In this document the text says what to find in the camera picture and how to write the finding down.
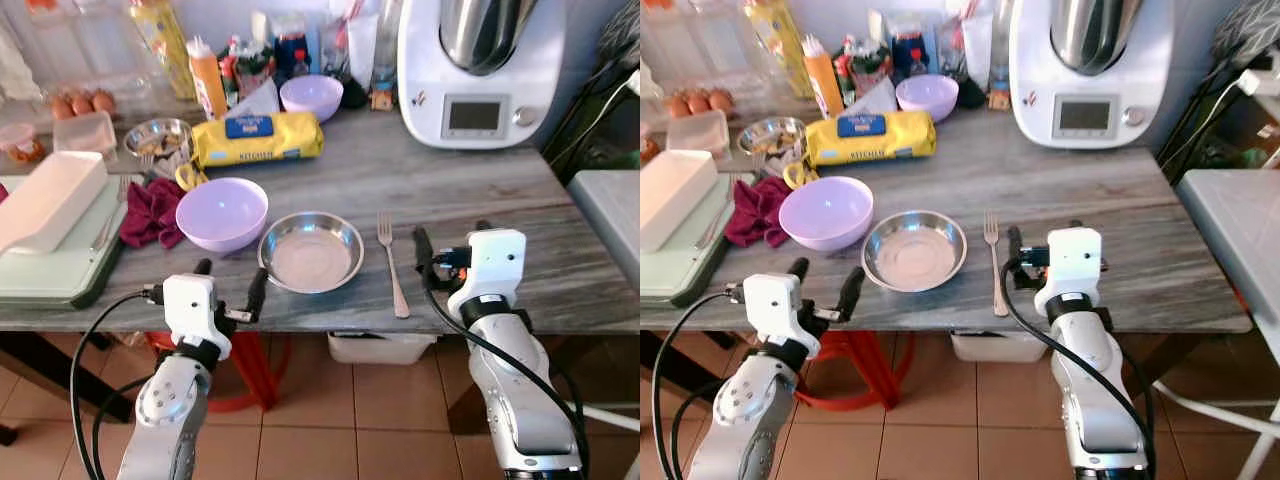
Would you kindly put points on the silver fork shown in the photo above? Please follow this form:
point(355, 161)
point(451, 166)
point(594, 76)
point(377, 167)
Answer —
point(385, 232)
point(991, 230)

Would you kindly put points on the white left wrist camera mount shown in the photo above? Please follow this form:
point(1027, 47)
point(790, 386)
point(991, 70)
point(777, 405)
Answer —
point(772, 305)
point(190, 305)

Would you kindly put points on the white rectangular box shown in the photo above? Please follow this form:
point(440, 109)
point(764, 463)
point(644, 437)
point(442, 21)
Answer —
point(675, 195)
point(50, 200)

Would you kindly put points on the white side table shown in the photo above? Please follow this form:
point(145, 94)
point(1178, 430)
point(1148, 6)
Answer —
point(1235, 220)
point(610, 210)

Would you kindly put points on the clear storage box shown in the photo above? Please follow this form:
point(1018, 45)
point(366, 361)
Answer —
point(700, 40)
point(80, 40)

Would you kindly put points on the silver spoon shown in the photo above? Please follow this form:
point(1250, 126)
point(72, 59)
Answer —
point(110, 222)

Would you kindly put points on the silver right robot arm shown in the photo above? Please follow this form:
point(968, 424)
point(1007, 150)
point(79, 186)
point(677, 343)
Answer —
point(1095, 400)
point(520, 400)

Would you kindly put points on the clear plastic food container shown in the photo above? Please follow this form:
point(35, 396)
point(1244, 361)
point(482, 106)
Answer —
point(85, 132)
point(698, 130)

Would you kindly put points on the blue food package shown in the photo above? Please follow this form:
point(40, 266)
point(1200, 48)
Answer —
point(292, 50)
point(910, 50)

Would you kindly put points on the pale green tray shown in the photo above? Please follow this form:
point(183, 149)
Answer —
point(60, 282)
point(680, 282)

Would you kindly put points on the shallow steel plate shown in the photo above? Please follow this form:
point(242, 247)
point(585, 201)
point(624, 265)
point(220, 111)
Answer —
point(312, 255)
point(915, 255)

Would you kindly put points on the yellow oil bottle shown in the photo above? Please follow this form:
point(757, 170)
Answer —
point(780, 40)
point(162, 40)

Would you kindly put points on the orange sauce bottle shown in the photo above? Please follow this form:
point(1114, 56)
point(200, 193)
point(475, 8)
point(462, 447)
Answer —
point(207, 85)
point(823, 85)

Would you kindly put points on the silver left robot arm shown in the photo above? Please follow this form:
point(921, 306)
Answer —
point(170, 410)
point(745, 410)

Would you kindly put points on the maroon cloth napkin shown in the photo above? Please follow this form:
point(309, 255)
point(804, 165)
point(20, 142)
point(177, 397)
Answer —
point(150, 215)
point(755, 212)

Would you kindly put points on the small lilac bowl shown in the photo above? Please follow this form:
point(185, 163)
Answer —
point(312, 95)
point(928, 95)

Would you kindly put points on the white kitchen cooking machine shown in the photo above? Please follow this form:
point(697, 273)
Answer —
point(430, 90)
point(1040, 90)

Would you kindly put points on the large lilac bowl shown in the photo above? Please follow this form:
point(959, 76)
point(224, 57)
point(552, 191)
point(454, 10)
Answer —
point(825, 213)
point(222, 215)

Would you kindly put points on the yellow food package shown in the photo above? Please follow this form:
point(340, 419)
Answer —
point(260, 142)
point(870, 140)

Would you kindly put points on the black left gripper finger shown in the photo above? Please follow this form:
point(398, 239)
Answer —
point(852, 290)
point(204, 267)
point(798, 267)
point(258, 290)

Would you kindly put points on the white plastic bin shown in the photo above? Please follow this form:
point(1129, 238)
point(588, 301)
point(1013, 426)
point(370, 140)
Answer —
point(380, 348)
point(1000, 347)

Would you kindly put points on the brown egg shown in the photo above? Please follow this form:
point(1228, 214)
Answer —
point(720, 99)
point(62, 106)
point(678, 105)
point(698, 102)
point(103, 100)
point(82, 103)

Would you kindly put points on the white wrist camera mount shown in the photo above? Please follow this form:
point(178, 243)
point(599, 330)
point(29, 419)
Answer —
point(492, 262)
point(772, 305)
point(1070, 262)
point(190, 305)

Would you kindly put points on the red stool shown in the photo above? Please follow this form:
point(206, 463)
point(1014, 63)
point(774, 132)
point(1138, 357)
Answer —
point(860, 342)
point(258, 365)

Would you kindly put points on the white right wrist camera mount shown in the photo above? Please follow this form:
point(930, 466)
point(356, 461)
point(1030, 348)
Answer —
point(1070, 262)
point(492, 262)

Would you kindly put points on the small steel bowl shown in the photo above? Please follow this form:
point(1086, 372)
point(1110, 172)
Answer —
point(158, 135)
point(772, 133)

